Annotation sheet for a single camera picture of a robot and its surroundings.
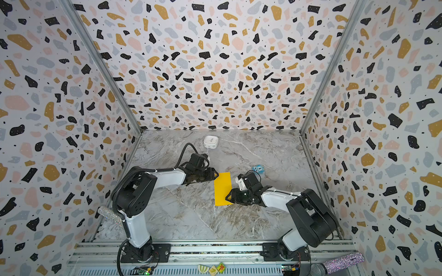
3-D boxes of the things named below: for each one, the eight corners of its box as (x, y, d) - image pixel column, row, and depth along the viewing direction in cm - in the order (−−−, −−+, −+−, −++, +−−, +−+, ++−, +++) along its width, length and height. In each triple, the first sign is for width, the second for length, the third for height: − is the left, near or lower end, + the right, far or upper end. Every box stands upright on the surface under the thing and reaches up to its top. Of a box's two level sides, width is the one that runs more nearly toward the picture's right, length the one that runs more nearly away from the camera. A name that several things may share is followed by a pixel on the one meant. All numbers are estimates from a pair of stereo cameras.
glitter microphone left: (99, 213, 85) (95, 211, 83) (104, 207, 87) (101, 205, 85) (120, 223, 82) (117, 221, 80) (125, 217, 84) (122, 215, 82)
